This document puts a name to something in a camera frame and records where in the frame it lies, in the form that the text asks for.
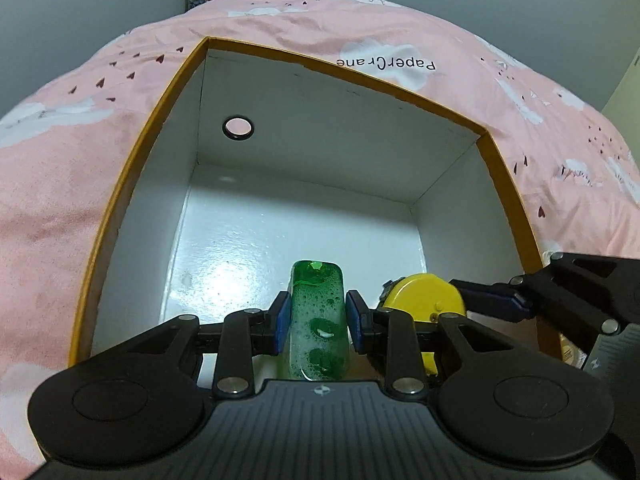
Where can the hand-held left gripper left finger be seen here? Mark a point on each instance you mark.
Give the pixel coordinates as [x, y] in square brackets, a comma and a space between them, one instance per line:
[281, 325]

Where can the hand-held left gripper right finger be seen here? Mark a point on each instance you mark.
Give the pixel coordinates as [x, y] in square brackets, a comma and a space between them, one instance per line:
[354, 322]

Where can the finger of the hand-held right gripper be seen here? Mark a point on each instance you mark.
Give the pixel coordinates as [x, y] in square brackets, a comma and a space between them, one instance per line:
[492, 300]

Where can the green bottle white spray cap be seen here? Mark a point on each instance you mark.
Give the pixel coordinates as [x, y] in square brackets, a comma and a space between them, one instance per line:
[317, 310]

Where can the yellow round toy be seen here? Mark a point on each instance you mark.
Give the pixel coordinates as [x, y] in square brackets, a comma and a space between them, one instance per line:
[420, 300]

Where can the orange cardboard box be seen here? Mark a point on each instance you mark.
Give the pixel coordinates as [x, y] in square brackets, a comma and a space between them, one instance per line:
[350, 170]

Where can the pink printed blanket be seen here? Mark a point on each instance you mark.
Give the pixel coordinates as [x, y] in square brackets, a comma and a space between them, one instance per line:
[75, 170]

